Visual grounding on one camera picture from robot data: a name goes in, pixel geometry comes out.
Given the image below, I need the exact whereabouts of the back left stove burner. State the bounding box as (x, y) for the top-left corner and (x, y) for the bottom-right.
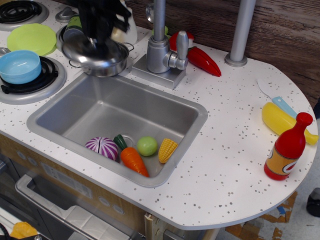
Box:
(0, 0), (49, 32)

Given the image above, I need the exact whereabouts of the blue plastic bowl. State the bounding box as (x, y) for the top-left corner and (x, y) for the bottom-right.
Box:
(0, 50), (42, 85)

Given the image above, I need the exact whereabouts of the yellow object bottom left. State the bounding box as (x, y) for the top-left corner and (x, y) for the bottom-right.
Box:
(9, 222), (38, 240)

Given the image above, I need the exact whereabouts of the small steel pot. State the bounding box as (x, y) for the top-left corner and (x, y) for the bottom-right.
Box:
(68, 42), (135, 78)

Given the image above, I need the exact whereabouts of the orange toy carrot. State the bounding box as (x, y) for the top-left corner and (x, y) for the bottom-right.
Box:
(113, 134), (149, 177)

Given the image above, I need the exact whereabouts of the grey stove knob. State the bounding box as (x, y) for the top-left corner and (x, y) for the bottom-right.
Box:
(55, 6), (77, 23)

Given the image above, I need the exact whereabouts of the green toy can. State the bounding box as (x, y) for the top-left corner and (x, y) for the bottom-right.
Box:
(62, 14), (84, 41)

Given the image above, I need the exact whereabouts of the yellow toy banana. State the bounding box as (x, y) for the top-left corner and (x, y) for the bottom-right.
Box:
(261, 101), (320, 146)

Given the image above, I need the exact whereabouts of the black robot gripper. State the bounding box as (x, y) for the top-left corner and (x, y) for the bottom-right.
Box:
(69, 0), (132, 57)

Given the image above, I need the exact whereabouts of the red ketchup bottle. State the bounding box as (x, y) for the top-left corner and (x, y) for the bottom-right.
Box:
(263, 112), (313, 181)

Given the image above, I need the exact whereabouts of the white detergent bottle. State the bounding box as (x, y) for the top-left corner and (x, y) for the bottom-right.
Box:
(111, 0), (138, 45)

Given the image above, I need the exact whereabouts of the green toy apple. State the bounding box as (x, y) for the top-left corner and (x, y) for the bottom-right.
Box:
(136, 136), (158, 157)

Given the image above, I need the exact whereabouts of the green plastic plate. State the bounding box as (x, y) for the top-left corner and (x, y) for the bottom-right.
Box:
(7, 23), (57, 56)

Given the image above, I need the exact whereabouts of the red toy chili pepper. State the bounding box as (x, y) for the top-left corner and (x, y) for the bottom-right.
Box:
(187, 46), (222, 77)

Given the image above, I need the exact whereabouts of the white blue toy knife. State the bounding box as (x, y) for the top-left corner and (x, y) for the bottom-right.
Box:
(256, 78), (298, 119)

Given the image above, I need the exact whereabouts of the silver toy faucet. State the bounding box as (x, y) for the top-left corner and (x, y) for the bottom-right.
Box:
(131, 0), (189, 89)

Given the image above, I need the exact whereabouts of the oven door handle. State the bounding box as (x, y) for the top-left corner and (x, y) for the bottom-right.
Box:
(15, 174), (143, 240)

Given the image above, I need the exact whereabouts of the yellow toy corn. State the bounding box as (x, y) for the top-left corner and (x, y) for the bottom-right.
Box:
(158, 138), (178, 164)

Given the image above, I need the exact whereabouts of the grey toy sink basin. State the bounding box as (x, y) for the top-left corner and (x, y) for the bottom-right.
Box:
(26, 73), (208, 188)

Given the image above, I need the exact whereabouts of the front left stove burner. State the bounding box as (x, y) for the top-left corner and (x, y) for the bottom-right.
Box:
(0, 56), (67, 105)

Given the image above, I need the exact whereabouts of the steel pot lid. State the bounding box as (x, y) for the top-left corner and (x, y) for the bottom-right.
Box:
(62, 35), (119, 62)

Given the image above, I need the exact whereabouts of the red white toy mushroom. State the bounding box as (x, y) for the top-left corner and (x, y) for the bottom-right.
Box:
(169, 31), (195, 52)

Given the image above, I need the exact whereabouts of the purple toy onion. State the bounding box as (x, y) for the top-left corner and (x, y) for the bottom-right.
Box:
(84, 137), (118, 161)

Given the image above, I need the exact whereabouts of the grey vertical pole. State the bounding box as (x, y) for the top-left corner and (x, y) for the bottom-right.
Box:
(225, 0), (248, 67)

